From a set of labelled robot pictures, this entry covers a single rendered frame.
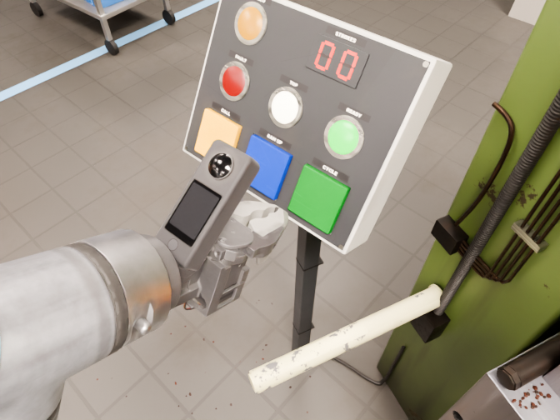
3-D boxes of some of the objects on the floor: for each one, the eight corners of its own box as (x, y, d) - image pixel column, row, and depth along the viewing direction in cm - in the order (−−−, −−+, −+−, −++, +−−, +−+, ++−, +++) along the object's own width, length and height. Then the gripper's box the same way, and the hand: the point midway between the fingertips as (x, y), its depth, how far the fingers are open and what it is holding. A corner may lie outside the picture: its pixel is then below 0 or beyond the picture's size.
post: (296, 366, 148) (317, 99, 65) (291, 355, 151) (304, 85, 68) (307, 361, 149) (340, 92, 66) (301, 350, 152) (327, 78, 69)
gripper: (101, 292, 42) (242, 236, 59) (164, 352, 38) (295, 273, 55) (115, 217, 38) (261, 180, 55) (186, 275, 34) (319, 216, 51)
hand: (280, 210), depth 53 cm, fingers closed
